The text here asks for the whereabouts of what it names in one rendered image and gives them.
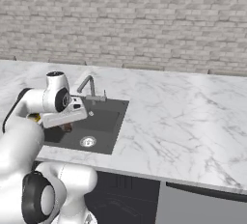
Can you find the dark grey sink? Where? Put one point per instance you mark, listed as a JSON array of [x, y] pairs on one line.
[[103, 128]]

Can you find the yellow sponge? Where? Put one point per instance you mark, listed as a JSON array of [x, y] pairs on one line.
[[34, 117]]

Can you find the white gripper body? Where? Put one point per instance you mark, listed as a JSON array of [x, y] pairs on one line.
[[64, 116]]

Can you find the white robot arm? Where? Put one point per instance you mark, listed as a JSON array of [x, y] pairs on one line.
[[19, 144]]

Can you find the grey dishwasher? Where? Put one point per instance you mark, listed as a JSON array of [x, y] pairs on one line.
[[199, 210]]

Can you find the dark cupboard door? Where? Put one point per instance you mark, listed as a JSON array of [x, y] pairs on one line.
[[125, 199]]

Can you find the grey metal tap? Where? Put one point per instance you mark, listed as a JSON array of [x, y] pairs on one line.
[[92, 88]]

